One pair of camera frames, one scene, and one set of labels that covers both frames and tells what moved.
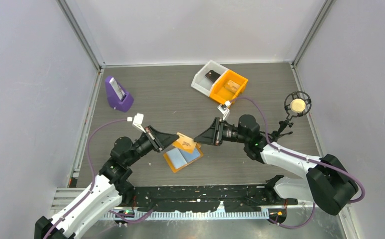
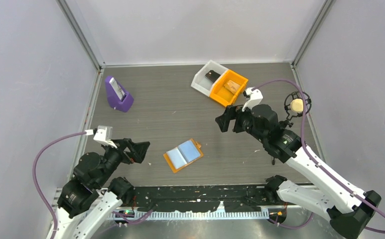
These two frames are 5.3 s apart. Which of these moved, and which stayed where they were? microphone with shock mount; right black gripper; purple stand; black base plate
Moved: right black gripper
Stayed: microphone with shock mount; black base plate; purple stand
